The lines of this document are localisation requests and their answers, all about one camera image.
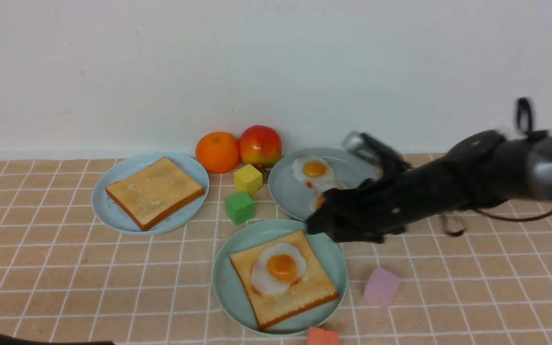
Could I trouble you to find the teal centre plate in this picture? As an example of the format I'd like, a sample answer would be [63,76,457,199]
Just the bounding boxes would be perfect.
[212,219,349,338]

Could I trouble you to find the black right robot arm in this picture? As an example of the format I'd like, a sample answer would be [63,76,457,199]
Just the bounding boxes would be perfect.
[305,130,552,244]

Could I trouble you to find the green foam cube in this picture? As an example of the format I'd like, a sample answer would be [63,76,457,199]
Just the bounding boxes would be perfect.
[224,191,255,226]

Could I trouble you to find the red yellow apple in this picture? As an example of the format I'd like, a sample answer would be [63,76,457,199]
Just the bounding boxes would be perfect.
[238,125,282,167]

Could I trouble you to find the pink foam cube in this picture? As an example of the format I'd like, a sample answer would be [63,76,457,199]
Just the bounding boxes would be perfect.
[362,267,401,310]

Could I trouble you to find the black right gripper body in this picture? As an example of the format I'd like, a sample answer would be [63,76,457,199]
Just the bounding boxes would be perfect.
[306,132,454,244]

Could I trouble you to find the orange fruit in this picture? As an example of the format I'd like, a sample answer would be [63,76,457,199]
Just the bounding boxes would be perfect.
[195,131,240,174]

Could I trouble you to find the grey blue egg plate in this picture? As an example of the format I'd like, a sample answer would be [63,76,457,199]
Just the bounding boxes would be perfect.
[268,147,378,220]

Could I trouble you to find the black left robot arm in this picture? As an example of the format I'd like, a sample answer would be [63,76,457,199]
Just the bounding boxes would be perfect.
[0,334,115,345]

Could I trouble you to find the orange red foam cube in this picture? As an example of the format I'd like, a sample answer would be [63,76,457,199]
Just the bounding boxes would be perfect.
[306,327,340,345]

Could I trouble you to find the light blue left plate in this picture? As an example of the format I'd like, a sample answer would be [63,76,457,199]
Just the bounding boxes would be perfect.
[91,151,210,236]

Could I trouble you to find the fried egg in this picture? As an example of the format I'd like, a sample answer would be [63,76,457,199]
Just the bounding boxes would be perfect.
[309,181,348,212]
[251,242,307,296]
[291,156,336,189]

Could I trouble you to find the yellow foam cube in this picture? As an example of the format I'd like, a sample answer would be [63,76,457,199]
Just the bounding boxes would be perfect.
[233,164,263,196]

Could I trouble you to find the toast slice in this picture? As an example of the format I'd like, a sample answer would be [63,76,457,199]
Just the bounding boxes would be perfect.
[230,230,340,331]
[106,159,204,231]

